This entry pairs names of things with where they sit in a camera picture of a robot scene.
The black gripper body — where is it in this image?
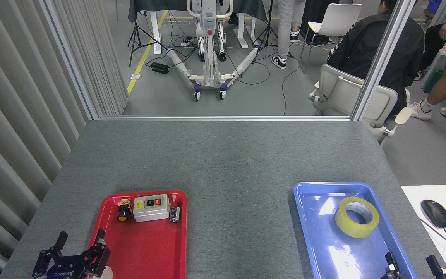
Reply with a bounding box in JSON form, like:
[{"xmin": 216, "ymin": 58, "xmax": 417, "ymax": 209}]
[{"xmin": 49, "ymin": 254, "xmax": 92, "ymax": 279}]

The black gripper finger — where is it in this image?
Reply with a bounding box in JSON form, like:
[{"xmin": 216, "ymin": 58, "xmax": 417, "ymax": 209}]
[
  {"xmin": 79, "ymin": 228, "xmax": 111, "ymax": 277},
  {"xmin": 425, "ymin": 255, "xmax": 446, "ymax": 279},
  {"xmin": 32, "ymin": 231, "xmax": 69, "ymax": 279},
  {"xmin": 381, "ymin": 252, "xmax": 401, "ymax": 279}
]

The yellow tape roll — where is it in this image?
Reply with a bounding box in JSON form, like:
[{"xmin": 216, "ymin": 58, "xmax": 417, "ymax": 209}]
[{"xmin": 335, "ymin": 196, "xmax": 380, "ymax": 239}]

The black orange push button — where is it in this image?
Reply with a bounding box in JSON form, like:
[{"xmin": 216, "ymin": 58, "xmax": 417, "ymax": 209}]
[{"xmin": 117, "ymin": 199, "xmax": 133, "ymax": 222}]

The red plastic tray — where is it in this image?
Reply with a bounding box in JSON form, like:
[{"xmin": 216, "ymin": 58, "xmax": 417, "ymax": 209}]
[{"xmin": 86, "ymin": 190, "xmax": 188, "ymax": 279}]

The black computer mouse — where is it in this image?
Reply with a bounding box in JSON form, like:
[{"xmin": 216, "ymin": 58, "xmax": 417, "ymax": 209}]
[{"xmin": 420, "ymin": 200, "xmax": 446, "ymax": 228}]

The blue plastic tray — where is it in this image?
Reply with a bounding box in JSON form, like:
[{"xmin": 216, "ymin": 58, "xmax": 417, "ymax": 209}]
[{"xmin": 293, "ymin": 182, "xmax": 417, "ymax": 279}]

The white office chair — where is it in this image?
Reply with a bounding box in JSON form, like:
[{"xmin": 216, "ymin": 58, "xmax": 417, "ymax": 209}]
[{"xmin": 309, "ymin": 64, "xmax": 413, "ymax": 146}]

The green carrying case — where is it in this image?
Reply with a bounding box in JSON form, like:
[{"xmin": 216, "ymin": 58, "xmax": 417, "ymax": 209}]
[{"xmin": 422, "ymin": 69, "xmax": 446, "ymax": 99}]

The seated person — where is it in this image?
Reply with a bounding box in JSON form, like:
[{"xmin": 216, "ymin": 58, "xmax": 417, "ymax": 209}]
[{"xmin": 327, "ymin": 0, "xmax": 425, "ymax": 117}]

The black tripod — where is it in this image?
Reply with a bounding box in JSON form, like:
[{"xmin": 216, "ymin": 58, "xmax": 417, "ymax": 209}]
[
  {"xmin": 127, "ymin": 0, "xmax": 169, "ymax": 67},
  {"xmin": 252, "ymin": 0, "xmax": 294, "ymax": 64}
]

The person in black trousers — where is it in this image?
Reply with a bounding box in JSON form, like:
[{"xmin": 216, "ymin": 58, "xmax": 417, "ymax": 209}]
[{"xmin": 415, "ymin": 23, "xmax": 446, "ymax": 81}]

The white stand on wheels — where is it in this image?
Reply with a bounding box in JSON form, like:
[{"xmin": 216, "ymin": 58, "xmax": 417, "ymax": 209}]
[{"xmin": 167, "ymin": 0, "xmax": 262, "ymax": 102}]

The white plastic chair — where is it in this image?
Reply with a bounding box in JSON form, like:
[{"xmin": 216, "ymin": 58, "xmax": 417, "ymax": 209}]
[{"xmin": 300, "ymin": 4, "xmax": 363, "ymax": 75}]

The black cloth covered desk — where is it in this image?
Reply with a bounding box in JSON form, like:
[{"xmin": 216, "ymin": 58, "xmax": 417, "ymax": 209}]
[{"xmin": 128, "ymin": 0, "xmax": 268, "ymax": 55}]

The standing person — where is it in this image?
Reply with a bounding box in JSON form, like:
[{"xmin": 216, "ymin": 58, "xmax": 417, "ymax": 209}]
[{"xmin": 271, "ymin": 0, "xmax": 307, "ymax": 69}]

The black mouse cable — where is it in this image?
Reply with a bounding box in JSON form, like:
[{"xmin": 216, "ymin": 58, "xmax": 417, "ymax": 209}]
[{"xmin": 419, "ymin": 217, "xmax": 446, "ymax": 261}]

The grey switch box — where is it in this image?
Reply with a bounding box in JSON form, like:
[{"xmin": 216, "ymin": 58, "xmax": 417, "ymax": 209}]
[{"xmin": 133, "ymin": 194, "xmax": 170, "ymax": 222}]

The silver frame post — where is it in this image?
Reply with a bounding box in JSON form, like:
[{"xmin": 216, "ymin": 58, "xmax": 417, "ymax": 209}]
[
  {"xmin": 39, "ymin": 0, "xmax": 100, "ymax": 121},
  {"xmin": 351, "ymin": 0, "xmax": 417, "ymax": 121}
]

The silver frame rail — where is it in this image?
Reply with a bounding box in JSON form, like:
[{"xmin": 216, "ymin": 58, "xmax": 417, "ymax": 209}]
[{"xmin": 98, "ymin": 115, "xmax": 353, "ymax": 121}]

